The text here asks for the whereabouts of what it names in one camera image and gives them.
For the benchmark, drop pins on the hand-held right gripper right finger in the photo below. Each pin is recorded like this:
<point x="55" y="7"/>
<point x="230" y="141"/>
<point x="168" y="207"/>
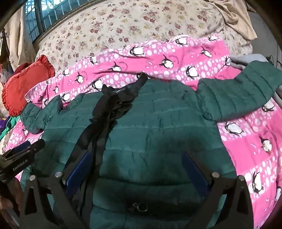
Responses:
<point x="196" y="174"/>

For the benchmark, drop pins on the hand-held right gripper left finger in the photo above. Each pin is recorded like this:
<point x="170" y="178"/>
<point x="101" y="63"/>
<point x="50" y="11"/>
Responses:
<point x="78" y="170"/>

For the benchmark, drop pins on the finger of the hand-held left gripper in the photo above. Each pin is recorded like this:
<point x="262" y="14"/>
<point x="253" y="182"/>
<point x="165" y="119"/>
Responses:
<point x="36" y="145"/>
<point x="23" y="144"/>

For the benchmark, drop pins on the green puffer jacket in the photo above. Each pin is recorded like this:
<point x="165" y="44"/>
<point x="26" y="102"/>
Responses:
<point x="143" y="123"/>

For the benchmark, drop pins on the person's left hand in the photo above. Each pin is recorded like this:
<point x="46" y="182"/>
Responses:
<point x="15" y="193"/>

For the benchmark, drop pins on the bright green cloth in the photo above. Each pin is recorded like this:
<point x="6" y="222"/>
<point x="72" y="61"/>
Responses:
<point x="6" y="130"/>

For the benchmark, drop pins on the red ruffled pillow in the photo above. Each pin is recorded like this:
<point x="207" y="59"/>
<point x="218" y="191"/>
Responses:
<point x="22" y="85"/>

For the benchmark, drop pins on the beige curtain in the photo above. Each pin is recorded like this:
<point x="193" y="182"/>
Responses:
<point x="19" y="39"/>

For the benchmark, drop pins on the pink penguin blanket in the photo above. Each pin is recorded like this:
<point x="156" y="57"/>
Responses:
<point x="154" y="63"/>

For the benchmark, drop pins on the grey cloth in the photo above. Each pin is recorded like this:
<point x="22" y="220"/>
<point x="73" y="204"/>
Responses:
<point x="244" y="60"/>

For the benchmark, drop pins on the barred window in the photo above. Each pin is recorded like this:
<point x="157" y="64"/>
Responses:
<point x="50" y="13"/>

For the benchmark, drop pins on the floral bed sheet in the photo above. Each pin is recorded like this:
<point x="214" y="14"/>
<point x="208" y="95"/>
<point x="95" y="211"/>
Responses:
<point x="110" y="26"/>

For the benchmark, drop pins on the beige cloth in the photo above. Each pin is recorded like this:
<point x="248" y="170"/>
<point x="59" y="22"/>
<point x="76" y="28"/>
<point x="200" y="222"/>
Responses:
<point x="235" y="17"/>

